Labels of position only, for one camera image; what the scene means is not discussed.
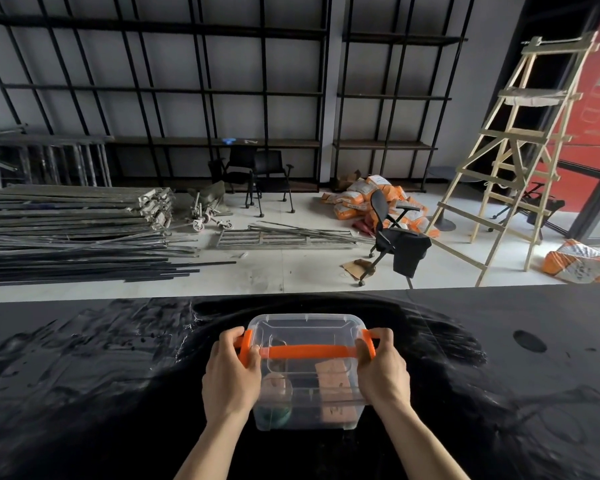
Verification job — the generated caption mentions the olive tarp bundle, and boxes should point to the olive tarp bundle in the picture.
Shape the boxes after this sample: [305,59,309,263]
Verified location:
[187,181,234,216]

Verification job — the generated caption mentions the narrow black metal shelf rack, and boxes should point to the narrow black metal shelf rack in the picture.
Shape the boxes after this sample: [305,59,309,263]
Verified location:
[332,0,477,193]

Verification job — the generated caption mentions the black swivel office chair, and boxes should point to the black swivel office chair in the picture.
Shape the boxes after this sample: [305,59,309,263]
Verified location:
[357,189,433,289]

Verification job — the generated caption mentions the person's left forearm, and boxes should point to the person's left forearm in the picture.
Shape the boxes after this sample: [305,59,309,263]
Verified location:
[174,410,255,480]

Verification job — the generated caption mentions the black cloth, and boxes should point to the black cloth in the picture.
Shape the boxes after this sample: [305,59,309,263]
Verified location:
[392,233,433,279]

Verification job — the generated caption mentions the green ball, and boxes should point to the green ball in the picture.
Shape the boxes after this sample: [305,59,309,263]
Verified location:
[267,405,294,428]

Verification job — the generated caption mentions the person's right forearm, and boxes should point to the person's right forearm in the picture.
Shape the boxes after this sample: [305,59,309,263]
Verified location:
[374,402,470,480]

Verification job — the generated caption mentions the clear storage box orange handle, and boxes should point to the clear storage box orange handle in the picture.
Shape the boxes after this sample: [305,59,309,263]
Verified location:
[234,314,382,432]

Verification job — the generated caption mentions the pile of orange sacks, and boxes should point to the pile of orange sacks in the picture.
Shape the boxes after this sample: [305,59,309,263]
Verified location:
[321,174,441,239]

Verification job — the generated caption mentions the red window panel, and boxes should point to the red window panel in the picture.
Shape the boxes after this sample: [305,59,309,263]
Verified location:
[534,4,600,216]

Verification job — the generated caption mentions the wrapped package on ladder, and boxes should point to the wrapped package on ladder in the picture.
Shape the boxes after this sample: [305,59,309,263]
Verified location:
[509,93,567,108]

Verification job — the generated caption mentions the flat metal grate frame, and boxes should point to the flat metal grate frame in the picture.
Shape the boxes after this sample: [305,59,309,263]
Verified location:
[214,221,376,251]

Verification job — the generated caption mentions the person's right hand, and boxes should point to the person's right hand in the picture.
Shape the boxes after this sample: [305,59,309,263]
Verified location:
[355,328,412,414]

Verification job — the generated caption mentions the wide black metal shelf rack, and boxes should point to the wide black metal shelf rack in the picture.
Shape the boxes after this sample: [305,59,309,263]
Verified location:
[0,0,332,193]

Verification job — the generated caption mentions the black folding chair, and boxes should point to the black folding chair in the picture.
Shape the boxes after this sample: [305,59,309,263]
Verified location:
[208,145,257,206]
[249,150,297,218]

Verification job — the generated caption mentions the brown cardboard piece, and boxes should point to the brown cardboard piece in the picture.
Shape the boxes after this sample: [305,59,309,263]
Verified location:
[341,259,377,282]

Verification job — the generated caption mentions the person's left hand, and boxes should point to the person's left hand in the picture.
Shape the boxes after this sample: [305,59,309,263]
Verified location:
[201,327,263,425]

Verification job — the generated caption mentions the brown cardboard box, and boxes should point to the brown cardboard box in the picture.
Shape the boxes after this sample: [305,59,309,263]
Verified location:
[337,169,364,191]

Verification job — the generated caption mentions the wooden stepladder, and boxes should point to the wooden stepladder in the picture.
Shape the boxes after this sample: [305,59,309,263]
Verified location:
[424,31,600,288]

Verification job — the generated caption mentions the beige twine roll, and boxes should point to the beige twine roll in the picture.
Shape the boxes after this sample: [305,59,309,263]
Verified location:
[262,373,294,409]

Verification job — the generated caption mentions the black hand cart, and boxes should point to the black hand cart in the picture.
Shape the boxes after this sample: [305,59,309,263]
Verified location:
[492,182,566,241]

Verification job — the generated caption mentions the pile of metal poles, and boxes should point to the pile of metal poles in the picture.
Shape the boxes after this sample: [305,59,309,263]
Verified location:
[0,184,238,290]

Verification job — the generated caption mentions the brown block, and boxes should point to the brown block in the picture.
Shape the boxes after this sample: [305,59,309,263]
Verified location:
[314,360,362,423]

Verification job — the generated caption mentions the black round pedestal table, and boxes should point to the black round pedestal table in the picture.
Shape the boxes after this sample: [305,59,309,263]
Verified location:
[426,166,482,233]

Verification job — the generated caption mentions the single orange white sack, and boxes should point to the single orange white sack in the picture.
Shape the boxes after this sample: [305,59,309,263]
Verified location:
[542,239,600,285]

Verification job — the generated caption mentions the grey scaffold frames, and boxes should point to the grey scaffold frames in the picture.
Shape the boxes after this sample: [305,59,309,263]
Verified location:
[0,126,115,191]

